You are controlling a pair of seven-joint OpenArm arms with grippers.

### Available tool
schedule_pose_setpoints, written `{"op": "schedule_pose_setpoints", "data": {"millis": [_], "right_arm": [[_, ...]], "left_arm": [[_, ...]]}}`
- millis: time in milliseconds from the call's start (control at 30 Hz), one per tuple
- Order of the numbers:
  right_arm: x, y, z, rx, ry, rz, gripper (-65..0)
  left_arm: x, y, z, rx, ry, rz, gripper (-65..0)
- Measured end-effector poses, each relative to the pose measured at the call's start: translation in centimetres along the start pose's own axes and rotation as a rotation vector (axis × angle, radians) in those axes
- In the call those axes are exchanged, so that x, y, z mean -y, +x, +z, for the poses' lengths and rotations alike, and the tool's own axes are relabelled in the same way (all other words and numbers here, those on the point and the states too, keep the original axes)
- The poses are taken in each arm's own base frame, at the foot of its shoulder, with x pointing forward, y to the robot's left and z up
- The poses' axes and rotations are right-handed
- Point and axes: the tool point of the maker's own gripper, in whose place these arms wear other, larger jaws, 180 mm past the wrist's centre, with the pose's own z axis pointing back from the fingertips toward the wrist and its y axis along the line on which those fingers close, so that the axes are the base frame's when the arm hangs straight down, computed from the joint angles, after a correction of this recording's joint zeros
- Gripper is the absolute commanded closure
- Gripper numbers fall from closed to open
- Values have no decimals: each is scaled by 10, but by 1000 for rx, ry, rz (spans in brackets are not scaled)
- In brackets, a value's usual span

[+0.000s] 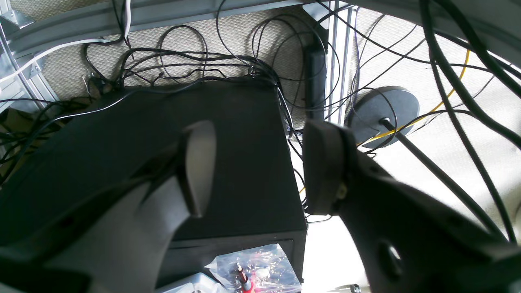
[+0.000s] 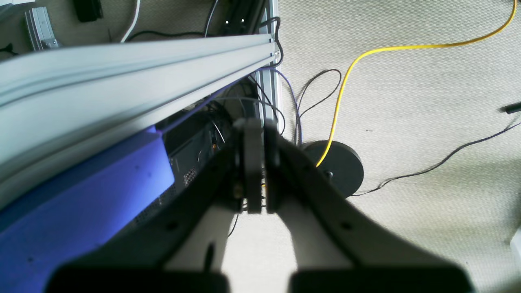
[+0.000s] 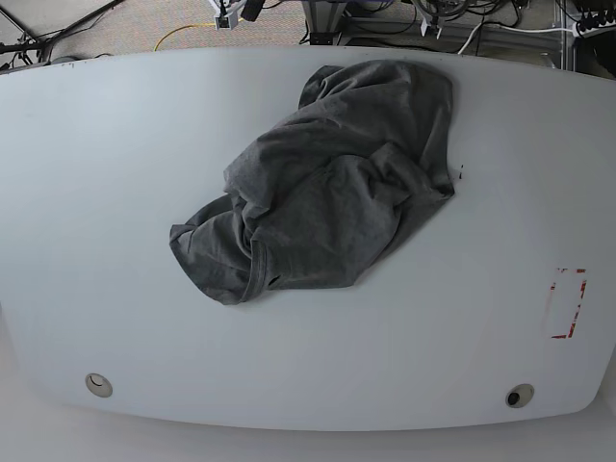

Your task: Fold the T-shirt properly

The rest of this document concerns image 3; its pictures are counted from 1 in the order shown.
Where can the grey T-shirt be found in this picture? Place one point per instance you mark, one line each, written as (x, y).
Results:
(330, 190)

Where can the left table grommet hole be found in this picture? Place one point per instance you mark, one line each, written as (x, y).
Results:
(99, 385)

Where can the table grommet hole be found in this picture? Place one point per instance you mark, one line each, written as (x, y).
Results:
(519, 396)
(99, 385)

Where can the right table grommet hole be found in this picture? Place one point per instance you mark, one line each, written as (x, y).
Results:
(519, 396)

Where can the red tape rectangle marking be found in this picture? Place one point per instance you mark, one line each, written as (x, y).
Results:
(565, 299)

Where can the white power strip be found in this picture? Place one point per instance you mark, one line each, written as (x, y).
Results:
(595, 24)

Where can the black tripod stand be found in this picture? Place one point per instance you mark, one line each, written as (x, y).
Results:
(37, 48)

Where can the aluminium frame post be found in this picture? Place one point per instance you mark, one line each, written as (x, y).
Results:
(323, 21)

